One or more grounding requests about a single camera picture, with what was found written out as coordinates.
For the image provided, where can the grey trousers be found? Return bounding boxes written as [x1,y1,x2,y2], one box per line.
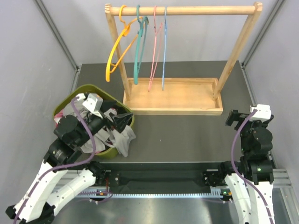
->
[62,100,136,157]

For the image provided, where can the pink hanger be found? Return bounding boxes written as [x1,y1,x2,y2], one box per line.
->
[148,6,163,92]

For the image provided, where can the yellow orange hanger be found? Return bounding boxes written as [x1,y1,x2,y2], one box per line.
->
[105,5,137,82]

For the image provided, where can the teal hanger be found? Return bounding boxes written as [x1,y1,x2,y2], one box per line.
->
[133,5,149,85]

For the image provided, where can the blue hanger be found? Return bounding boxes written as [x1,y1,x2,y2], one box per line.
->
[162,6,168,91]

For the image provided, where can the pink camouflage trousers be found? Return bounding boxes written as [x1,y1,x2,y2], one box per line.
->
[54,111,63,126]

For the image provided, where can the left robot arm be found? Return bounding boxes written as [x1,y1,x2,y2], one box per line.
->
[6,112,133,224]

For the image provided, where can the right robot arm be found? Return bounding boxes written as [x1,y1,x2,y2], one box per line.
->
[218,104,275,224]

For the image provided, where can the olive green plastic basket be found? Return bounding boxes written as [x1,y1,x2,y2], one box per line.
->
[53,84,132,159]

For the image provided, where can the wooden clothes rack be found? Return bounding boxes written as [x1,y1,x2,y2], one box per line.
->
[105,2,263,115]

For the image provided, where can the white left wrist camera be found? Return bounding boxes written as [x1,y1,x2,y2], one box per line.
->
[75,93,103,117]

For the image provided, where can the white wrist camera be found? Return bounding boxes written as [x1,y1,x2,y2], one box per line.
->
[75,93,103,117]
[249,104,272,122]

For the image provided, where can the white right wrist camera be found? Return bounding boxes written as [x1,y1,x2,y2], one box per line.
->
[249,104,272,122]

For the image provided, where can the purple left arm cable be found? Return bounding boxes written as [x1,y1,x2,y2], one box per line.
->
[11,96,113,222]

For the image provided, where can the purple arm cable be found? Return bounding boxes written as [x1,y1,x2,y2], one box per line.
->
[230,110,274,224]
[11,96,113,222]

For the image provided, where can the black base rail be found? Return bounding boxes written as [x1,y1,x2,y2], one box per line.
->
[103,170,227,194]

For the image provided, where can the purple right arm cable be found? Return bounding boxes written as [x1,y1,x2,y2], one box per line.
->
[230,110,274,224]

